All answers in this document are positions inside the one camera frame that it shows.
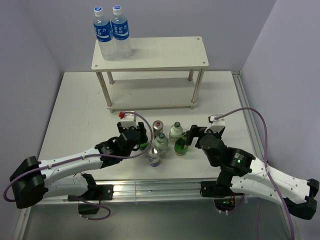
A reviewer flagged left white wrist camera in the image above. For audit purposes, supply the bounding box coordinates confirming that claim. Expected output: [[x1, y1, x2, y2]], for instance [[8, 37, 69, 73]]
[[118, 111, 137, 129]]

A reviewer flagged blue-label water bottle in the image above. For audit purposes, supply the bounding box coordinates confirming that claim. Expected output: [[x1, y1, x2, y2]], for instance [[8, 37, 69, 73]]
[[111, 5, 132, 58], [93, 6, 117, 61]]

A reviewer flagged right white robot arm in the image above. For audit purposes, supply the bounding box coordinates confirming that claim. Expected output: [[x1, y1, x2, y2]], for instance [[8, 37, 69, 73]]
[[186, 125, 320, 220]]

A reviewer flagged white two-tier shelf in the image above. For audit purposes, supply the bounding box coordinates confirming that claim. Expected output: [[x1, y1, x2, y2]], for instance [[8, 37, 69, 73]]
[[91, 36, 209, 113]]

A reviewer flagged front blue silver can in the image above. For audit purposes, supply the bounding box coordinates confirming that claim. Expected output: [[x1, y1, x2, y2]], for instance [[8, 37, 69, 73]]
[[148, 147, 160, 167]]

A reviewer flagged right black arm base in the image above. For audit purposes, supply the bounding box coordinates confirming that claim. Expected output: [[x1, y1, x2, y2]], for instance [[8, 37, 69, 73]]
[[200, 180, 232, 198]]

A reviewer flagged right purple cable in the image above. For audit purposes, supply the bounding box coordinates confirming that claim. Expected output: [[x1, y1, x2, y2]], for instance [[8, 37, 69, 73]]
[[214, 107, 296, 240]]

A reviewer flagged left blue-label water bottle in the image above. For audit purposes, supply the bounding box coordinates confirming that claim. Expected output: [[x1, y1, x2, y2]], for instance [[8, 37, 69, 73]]
[[93, 6, 117, 61]]

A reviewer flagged aluminium right rail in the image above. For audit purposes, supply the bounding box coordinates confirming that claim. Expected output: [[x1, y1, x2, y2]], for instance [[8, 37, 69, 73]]
[[231, 71, 264, 160]]

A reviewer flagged rear clear glass bottle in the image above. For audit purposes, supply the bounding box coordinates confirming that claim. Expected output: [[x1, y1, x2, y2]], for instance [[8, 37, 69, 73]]
[[169, 121, 183, 143]]

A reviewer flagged black box under rail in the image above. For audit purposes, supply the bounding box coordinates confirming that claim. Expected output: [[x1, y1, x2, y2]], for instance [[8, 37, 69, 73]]
[[78, 203, 99, 216]]

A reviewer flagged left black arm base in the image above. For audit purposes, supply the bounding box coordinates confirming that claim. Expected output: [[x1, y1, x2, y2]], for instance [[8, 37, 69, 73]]
[[66, 184, 114, 202]]

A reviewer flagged green glass bottle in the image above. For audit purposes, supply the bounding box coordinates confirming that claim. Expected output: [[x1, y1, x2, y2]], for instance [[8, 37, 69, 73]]
[[174, 132, 189, 156], [139, 141, 149, 151]]

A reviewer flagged right blue-label water bottle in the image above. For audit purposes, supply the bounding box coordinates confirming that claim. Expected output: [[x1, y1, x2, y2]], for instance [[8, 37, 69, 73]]
[[111, 5, 132, 58]]

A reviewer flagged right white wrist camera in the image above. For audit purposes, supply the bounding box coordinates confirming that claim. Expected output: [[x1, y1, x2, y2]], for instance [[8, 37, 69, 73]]
[[206, 114, 226, 133]]

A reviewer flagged rear red silver can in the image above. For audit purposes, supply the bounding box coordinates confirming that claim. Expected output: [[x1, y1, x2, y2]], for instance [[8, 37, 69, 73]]
[[152, 120, 164, 139]]

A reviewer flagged aluminium rail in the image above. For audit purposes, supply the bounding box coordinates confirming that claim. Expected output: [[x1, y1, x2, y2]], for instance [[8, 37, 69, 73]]
[[24, 177, 253, 205], [231, 71, 264, 160]]

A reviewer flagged front clear glass bottle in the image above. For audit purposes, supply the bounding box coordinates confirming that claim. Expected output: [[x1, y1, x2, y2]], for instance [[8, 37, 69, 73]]
[[154, 133, 169, 155]]

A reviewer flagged clear glass bottle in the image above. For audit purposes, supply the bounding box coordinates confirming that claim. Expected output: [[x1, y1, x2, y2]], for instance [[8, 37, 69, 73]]
[[169, 121, 183, 143], [154, 133, 169, 155]]

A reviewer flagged aluminium front rail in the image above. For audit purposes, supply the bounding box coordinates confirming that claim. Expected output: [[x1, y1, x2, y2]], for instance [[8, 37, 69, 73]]
[[24, 177, 253, 205]]

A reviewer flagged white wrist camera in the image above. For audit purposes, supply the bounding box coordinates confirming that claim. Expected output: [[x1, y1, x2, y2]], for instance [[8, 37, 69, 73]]
[[206, 114, 226, 133], [118, 111, 137, 129]]

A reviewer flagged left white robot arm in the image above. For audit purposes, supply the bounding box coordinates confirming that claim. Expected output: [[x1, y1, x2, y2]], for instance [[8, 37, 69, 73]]
[[3, 121, 150, 209]]

